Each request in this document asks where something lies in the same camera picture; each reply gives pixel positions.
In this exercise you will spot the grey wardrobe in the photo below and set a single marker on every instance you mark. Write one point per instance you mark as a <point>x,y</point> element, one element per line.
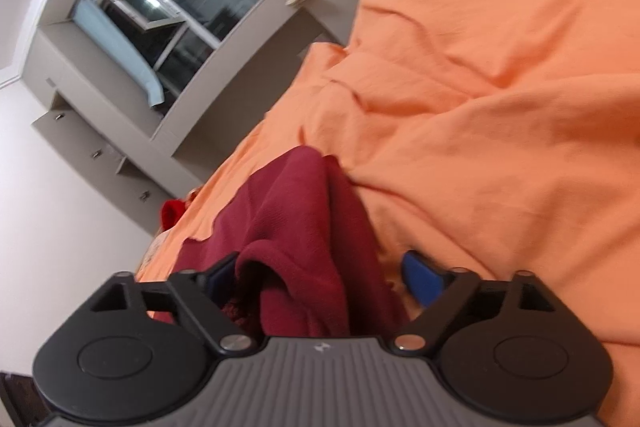
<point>105,147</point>

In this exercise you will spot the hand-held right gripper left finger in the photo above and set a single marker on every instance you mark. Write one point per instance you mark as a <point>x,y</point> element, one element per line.
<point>223,278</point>

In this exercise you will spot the bright red plush item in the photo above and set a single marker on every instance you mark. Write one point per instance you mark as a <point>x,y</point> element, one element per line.
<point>171,213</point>

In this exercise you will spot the beige lace pillow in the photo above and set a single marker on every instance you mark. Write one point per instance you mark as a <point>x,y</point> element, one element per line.
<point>151,249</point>

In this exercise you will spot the light blue curtain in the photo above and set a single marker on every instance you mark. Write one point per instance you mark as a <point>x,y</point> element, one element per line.
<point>120,52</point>

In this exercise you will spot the dark red long-sleeve sweater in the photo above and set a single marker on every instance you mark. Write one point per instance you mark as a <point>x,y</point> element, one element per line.
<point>300,227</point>

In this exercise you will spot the grey built-in desk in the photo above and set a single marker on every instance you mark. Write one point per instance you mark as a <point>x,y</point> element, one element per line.
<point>225,82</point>

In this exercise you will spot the orange blanket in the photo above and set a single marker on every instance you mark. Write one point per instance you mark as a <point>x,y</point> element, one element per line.
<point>475,107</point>

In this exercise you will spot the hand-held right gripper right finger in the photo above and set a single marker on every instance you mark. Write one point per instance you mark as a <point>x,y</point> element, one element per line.
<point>422,279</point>

